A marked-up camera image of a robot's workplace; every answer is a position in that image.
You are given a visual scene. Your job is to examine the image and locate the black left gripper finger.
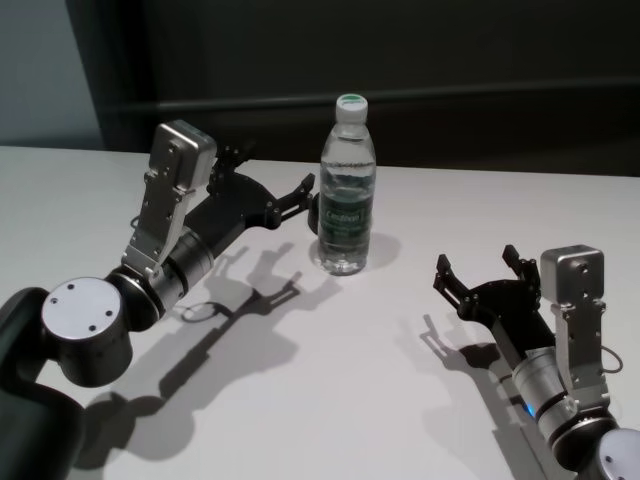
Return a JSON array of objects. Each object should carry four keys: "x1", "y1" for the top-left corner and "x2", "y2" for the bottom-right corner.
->
[
  {"x1": 266, "y1": 172, "x2": 318, "y2": 230},
  {"x1": 210, "y1": 140, "x2": 258, "y2": 175}
]

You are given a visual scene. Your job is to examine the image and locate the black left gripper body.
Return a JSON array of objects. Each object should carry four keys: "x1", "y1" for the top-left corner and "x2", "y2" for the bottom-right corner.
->
[{"x1": 185, "y1": 164, "x2": 282, "y2": 257}]

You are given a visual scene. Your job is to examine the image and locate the clear water bottle green label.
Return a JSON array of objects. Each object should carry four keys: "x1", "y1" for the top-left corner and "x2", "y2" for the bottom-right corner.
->
[{"x1": 316, "y1": 93, "x2": 377, "y2": 276}]

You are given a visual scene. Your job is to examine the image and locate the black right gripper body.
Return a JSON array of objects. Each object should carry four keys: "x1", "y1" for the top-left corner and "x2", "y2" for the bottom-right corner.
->
[{"x1": 460, "y1": 277, "x2": 557, "y2": 357}]

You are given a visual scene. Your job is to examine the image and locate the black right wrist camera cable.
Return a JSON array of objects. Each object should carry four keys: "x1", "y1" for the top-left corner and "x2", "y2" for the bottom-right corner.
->
[{"x1": 599, "y1": 344, "x2": 624, "y2": 374}]

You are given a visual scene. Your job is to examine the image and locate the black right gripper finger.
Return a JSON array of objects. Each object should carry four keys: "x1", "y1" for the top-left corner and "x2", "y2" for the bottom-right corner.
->
[
  {"x1": 431, "y1": 252, "x2": 477, "y2": 318},
  {"x1": 501, "y1": 244, "x2": 542, "y2": 297}
]

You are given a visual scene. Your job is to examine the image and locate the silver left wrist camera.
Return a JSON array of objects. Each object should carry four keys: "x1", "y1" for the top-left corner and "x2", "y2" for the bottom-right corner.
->
[{"x1": 122, "y1": 120, "x2": 218, "y2": 277}]

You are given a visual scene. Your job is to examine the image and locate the small black object behind bottle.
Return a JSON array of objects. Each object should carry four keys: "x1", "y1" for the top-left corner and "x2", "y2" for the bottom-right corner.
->
[{"x1": 305, "y1": 192, "x2": 324, "y2": 237}]

